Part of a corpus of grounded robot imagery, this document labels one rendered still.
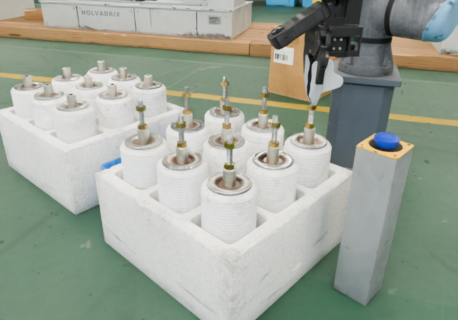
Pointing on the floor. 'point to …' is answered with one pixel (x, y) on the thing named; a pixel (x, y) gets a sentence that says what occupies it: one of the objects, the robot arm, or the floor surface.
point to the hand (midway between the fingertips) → (309, 97)
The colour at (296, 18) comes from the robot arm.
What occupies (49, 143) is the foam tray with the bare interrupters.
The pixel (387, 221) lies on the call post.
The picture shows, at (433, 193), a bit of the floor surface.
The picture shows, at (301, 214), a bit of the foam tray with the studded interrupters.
